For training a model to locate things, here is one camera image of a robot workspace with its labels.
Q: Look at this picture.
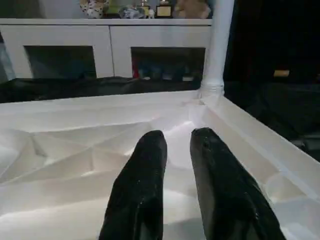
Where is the small tan label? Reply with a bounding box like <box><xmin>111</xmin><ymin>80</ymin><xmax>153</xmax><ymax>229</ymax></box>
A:
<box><xmin>273</xmin><ymin>69</ymin><xmax>291</xmax><ymax>78</ymax></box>

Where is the small brown white plush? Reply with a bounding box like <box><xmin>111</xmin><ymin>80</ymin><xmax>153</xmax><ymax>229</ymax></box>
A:
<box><xmin>79</xmin><ymin>0</ymin><xmax>105</xmax><ymax>20</ymax></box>

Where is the white plastic table leg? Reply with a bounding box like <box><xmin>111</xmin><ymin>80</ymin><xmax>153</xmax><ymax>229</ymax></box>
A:
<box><xmin>199</xmin><ymin>0</ymin><xmax>236</xmax><ymax>106</ymax></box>

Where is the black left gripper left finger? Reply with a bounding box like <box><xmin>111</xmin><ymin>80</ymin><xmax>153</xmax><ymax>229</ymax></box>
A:
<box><xmin>98</xmin><ymin>129</ymin><xmax>168</xmax><ymax>240</ymax></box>

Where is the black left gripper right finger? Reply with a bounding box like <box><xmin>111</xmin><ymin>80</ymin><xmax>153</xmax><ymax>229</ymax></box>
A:
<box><xmin>189</xmin><ymin>126</ymin><xmax>288</xmax><ymax>240</ymax></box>

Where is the white glass-door cabinet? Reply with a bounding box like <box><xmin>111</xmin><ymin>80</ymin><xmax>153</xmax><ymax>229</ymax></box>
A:
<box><xmin>0</xmin><ymin>17</ymin><xmax>214</xmax><ymax>81</ymax></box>

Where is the yellow translucent award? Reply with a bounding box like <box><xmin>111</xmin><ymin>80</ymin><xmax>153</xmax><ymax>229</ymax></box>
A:
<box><xmin>103</xmin><ymin>0</ymin><xmax>121</xmax><ymax>19</ymax></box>

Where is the gold trophy black base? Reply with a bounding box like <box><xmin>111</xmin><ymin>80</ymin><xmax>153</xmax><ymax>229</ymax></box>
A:
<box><xmin>154</xmin><ymin>0</ymin><xmax>174</xmax><ymax>19</ymax></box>

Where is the white plastic table top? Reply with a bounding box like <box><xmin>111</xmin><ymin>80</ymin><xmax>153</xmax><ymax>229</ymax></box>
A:
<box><xmin>0</xmin><ymin>89</ymin><xmax>320</xmax><ymax>240</ymax></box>

